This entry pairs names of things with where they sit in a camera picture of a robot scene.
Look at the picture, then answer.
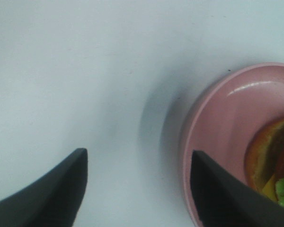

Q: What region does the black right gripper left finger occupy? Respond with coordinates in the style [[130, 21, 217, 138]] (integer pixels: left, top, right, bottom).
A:
[[0, 148, 88, 227]]

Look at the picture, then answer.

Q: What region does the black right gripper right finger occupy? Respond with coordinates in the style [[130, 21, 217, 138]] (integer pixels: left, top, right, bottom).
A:
[[190, 151, 284, 227]]

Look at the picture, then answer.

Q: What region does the burger with lettuce and cheese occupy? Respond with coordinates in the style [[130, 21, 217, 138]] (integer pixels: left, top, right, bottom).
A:
[[245, 118, 284, 207]]

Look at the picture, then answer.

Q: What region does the pink round plate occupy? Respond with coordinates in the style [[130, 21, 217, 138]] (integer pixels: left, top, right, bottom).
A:
[[179, 62, 284, 227]]

